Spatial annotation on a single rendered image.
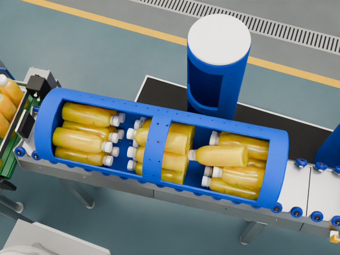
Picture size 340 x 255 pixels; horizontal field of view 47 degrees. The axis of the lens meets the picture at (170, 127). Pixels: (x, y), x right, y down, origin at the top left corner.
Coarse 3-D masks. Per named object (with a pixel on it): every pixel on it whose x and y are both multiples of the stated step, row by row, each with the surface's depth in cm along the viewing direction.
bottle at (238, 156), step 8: (200, 152) 138; (208, 152) 137; (216, 152) 135; (224, 152) 133; (232, 152) 132; (240, 152) 130; (200, 160) 139; (208, 160) 137; (216, 160) 135; (224, 160) 133; (232, 160) 132; (240, 160) 130
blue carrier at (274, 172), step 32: (64, 96) 142; (96, 96) 144; (128, 128) 161; (160, 128) 133; (224, 128) 134; (256, 128) 136; (64, 160) 143; (128, 160) 158; (160, 160) 132; (192, 160) 157
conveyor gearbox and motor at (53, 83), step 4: (32, 68) 191; (36, 68) 191; (28, 72) 190; (32, 72) 190; (36, 72) 190; (40, 72) 190; (44, 72) 190; (48, 72) 190; (28, 76) 189; (44, 76) 189; (48, 76) 189; (52, 76) 193; (24, 80) 188; (48, 80) 190; (52, 80) 194; (56, 80) 205; (52, 84) 195; (56, 84) 200; (60, 84) 211; (52, 88) 196
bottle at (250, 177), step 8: (224, 168) 136; (232, 168) 135; (240, 168) 135; (248, 168) 135; (256, 168) 136; (224, 176) 136; (232, 176) 134; (240, 176) 134; (248, 176) 134; (256, 176) 134; (232, 184) 136; (240, 184) 135; (248, 184) 135; (256, 184) 134
